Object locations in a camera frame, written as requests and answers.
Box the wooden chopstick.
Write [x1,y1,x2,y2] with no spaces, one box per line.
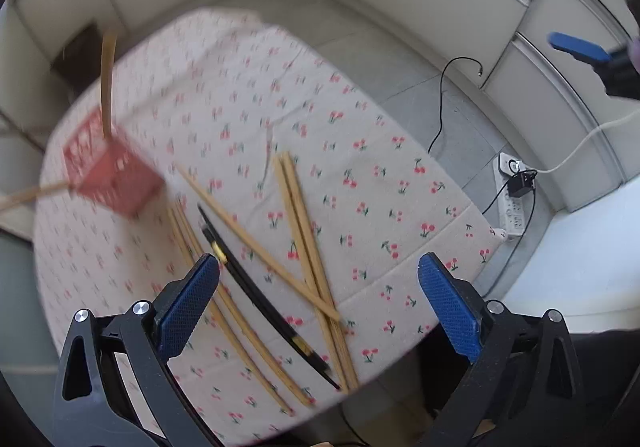
[0,180,70,212]
[171,203,317,409]
[167,206,293,415]
[100,31,117,140]
[174,162,341,323]
[280,152,360,393]
[273,153,350,395]

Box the black lacquered chopstick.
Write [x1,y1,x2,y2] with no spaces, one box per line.
[201,222,341,391]
[196,203,332,373]

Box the black power adapter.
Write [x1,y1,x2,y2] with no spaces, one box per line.
[506,170,537,199]

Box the white power strip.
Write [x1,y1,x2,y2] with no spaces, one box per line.
[492,152,526,239]

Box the pink perforated plastic basket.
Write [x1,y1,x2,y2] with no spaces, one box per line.
[63,107,165,217]

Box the cherry print tablecloth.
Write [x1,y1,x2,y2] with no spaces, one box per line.
[31,6,507,447]

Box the white cable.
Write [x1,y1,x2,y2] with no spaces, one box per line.
[514,105,640,176]

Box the black cable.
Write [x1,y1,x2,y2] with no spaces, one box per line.
[425,54,485,154]

